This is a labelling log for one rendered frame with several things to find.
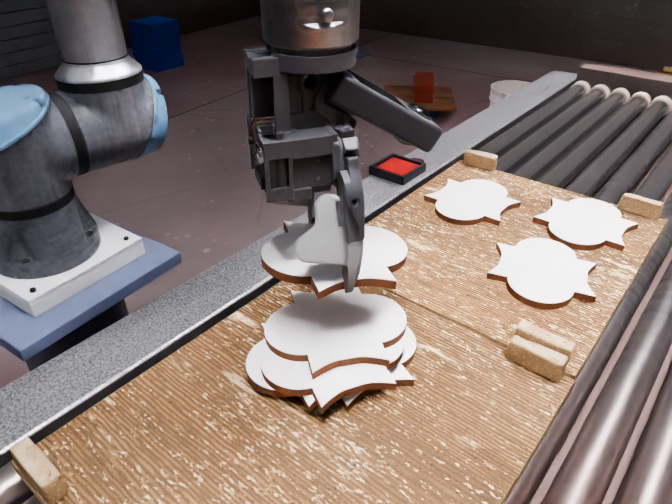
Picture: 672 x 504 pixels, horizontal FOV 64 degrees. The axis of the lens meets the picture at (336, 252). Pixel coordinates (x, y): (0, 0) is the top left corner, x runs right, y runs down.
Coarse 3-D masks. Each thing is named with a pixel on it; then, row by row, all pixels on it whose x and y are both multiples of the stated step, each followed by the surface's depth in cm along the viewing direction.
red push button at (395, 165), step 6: (384, 162) 101; (390, 162) 101; (396, 162) 101; (402, 162) 101; (408, 162) 101; (384, 168) 99; (390, 168) 99; (396, 168) 99; (402, 168) 99; (408, 168) 99; (402, 174) 97
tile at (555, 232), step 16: (560, 208) 83; (576, 208) 83; (592, 208) 83; (608, 208) 83; (544, 224) 80; (560, 224) 79; (576, 224) 79; (592, 224) 79; (608, 224) 79; (624, 224) 79; (560, 240) 76; (576, 240) 75; (592, 240) 75; (608, 240) 75
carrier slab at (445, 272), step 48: (432, 192) 89; (528, 192) 89; (432, 240) 77; (480, 240) 77; (624, 240) 77; (384, 288) 68; (432, 288) 68; (480, 288) 68; (624, 288) 68; (576, 336) 61
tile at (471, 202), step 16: (448, 192) 87; (464, 192) 87; (480, 192) 87; (496, 192) 87; (448, 208) 83; (464, 208) 83; (480, 208) 83; (496, 208) 83; (512, 208) 85; (464, 224) 81; (496, 224) 81
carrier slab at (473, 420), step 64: (256, 320) 63; (448, 320) 63; (128, 384) 55; (192, 384) 55; (448, 384) 55; (512, 384) 55; (64, 448) 49; (128, 448) 49; (192, 448) 49; (256, 448) 49; (320, 448) 49; (384, 448) 49; (448, 448) 49; (512, 448) 49
